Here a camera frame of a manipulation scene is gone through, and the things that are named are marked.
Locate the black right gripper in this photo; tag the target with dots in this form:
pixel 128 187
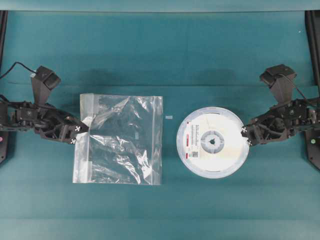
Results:
pixel 280 123

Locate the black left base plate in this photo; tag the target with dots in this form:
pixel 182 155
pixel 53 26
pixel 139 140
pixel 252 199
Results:
pixel 7 146

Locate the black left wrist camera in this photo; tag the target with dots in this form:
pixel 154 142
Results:
pixel 43 82

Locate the black frame upright post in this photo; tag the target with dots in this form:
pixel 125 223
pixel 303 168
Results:
pixel 3 27

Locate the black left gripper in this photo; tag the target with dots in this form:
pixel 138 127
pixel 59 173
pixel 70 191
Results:
pixel 46 120

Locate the black aluminium frame rail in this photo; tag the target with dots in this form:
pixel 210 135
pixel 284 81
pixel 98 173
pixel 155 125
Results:
pixel 312 26

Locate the small clear plastic scrap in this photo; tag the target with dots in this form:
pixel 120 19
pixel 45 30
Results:
pixel 169 117

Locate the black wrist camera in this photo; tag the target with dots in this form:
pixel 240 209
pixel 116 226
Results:
pixel 43 82
pixel 279 80

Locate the white component reel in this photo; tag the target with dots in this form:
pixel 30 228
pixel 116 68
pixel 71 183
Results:
pixel 210 144

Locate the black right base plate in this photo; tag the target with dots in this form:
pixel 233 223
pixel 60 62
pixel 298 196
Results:
pixel 312 141

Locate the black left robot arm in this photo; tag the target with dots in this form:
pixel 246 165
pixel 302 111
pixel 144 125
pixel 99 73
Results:
pixel 6 111

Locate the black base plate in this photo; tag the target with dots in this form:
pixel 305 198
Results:
pixel 312 141
pixel 7 146

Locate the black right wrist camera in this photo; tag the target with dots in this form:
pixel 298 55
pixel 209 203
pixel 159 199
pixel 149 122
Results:
pixel 279 80

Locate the clear zip bag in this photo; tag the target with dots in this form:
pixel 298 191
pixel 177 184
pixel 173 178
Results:
pixel 123 144

